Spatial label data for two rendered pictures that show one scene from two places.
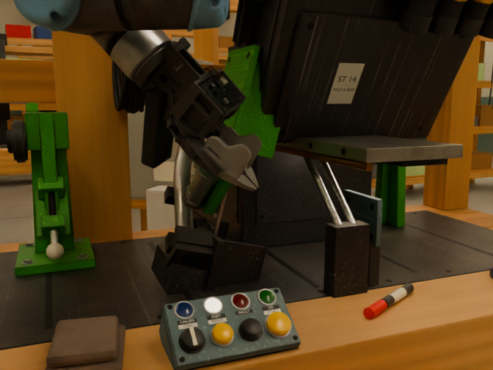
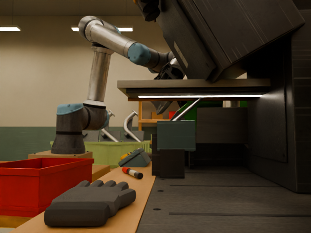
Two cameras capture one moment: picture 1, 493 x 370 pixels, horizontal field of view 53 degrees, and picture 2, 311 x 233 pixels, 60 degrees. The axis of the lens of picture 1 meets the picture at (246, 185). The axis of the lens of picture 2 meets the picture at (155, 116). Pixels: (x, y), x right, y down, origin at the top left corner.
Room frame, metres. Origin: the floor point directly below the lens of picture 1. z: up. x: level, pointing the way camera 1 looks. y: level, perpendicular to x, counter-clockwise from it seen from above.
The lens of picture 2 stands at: (1.03, -0.82, 1.00)
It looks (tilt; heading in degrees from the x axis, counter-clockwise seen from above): 4 degrees up; 115
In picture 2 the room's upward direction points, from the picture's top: straight up
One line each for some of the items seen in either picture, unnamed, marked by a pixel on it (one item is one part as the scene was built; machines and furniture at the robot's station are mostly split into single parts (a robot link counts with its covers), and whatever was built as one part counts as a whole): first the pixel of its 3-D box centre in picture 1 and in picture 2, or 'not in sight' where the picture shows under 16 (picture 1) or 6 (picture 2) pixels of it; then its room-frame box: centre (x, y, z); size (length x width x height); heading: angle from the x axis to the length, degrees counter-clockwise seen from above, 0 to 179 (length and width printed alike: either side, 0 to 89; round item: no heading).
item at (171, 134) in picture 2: (360, 236); (176, 148); (0.79, -0.19, 0.97); 0.10 x 0.02 x 0.14; 21
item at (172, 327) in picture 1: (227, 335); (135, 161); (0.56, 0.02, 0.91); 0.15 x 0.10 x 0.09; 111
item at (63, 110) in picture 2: not in sight; (71, 116); (0.14, 0.15, 1.09); 0.13 x 0.12 x 0.14; 80
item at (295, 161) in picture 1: (290, 156); (302, 107); (1.08, -0.10, 1.07); 0.30 x 0.18 x 0.34; 111
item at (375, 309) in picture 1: (389, 299); (131, 172); (0.68, -0.21, 0.91); 0.13 x 0.02 x 0.02; 138
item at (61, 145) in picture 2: not in sight; (68, 142); (0.14, 0.15, 0.97); 0.15 x 0.15 x 0.10
